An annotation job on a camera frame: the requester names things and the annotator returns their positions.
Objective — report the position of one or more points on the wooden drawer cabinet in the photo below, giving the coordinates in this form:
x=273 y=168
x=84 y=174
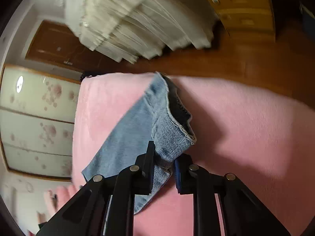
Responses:
x=248 y=20

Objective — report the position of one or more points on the pink bed sheet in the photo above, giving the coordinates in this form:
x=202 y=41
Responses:
x=265 y=139

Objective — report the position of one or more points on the beige patterned curtain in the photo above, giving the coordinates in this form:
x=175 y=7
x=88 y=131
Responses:
x=129 y=29

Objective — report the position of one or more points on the floral wardrobe doors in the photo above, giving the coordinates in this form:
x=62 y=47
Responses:
x=37 y=122

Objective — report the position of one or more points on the brown wooden door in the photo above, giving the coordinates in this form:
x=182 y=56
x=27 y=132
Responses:
x=55 y=44

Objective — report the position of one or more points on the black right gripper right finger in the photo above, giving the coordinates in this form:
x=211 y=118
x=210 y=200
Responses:
x=223 y=205

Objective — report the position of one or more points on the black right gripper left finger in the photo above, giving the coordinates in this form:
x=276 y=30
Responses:
x=105 y=205

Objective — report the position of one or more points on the blue denim jacket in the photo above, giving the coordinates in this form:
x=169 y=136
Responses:
x=158 y=116

